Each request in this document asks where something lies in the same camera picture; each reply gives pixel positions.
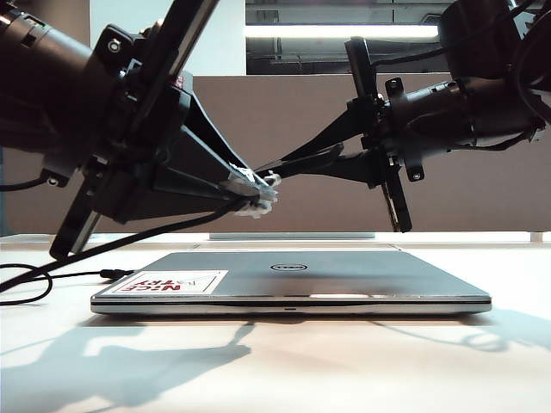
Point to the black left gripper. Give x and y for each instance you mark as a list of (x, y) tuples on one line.
[(129, 129)]

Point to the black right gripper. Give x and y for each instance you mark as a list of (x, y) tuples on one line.
[(430, 120)]

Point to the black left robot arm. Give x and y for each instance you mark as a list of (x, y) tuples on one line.
[(39, 77)]

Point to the brown desk divider panel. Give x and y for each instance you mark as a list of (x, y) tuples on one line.
[(301, 206)]

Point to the long ceiling light strip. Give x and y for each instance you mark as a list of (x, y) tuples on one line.
[(323, 31)]

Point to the white red-lettered laptop sticker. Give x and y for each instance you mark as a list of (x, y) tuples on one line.
[(172, 284)]

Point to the silver Dell laptop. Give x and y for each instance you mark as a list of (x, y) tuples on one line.
[(344, 279)]

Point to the white divider support post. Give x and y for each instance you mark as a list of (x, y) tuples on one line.
[(536, 237)]

